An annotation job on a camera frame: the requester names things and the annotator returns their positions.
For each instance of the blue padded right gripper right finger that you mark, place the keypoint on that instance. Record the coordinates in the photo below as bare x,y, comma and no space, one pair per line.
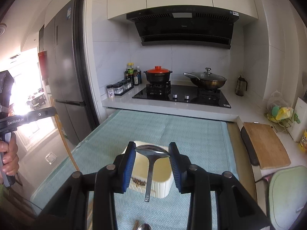
179,164

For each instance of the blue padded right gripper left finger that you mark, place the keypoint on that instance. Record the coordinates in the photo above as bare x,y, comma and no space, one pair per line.
124,166

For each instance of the steel spoon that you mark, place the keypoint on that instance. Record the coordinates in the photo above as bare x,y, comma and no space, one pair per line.
144,226
152,153

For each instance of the wooden chopstick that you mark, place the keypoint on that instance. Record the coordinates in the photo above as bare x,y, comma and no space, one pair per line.
59,126
136,224

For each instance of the person's left hand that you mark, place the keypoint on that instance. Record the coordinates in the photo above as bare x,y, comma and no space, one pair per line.
10,158

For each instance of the cream utensil holder box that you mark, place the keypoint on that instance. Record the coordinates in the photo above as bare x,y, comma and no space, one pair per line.
162,175

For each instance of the light blue woven table mat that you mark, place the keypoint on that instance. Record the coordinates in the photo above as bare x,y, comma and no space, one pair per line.
205,142

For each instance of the black gas stove top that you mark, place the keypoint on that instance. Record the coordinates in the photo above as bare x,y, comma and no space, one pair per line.
183,94

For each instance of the grey double door refrigerator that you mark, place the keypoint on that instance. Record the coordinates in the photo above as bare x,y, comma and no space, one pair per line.
64,71

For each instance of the spice jar rack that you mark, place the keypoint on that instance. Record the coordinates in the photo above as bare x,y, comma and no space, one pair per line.
119,88

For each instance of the wooden cutting board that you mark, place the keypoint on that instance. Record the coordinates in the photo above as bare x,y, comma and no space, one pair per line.
264,147

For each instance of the seasoning bottles group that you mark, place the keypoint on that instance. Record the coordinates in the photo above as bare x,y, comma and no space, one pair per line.
133,74

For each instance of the dark wok glass lid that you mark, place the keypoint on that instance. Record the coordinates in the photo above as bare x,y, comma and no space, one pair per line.
206,80

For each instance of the black pot orange lid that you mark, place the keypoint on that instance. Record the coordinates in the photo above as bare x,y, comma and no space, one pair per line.
158,75

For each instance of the dark glass jug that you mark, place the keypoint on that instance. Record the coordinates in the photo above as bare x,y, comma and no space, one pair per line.
241,86

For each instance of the green cutting board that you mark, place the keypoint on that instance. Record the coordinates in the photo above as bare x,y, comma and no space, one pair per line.
287,196

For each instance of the yellow green cloth rack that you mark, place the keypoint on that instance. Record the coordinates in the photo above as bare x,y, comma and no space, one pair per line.
280,113

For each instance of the yellow instant noodle cup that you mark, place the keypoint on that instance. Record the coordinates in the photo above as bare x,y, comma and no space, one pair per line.
303,142

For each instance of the white knife block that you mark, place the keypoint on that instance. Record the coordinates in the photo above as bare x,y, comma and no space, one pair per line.
298,124

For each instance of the black range hood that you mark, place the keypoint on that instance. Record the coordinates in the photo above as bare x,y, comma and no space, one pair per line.
185,25

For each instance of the red wall hanging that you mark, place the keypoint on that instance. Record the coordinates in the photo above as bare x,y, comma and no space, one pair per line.
43,65

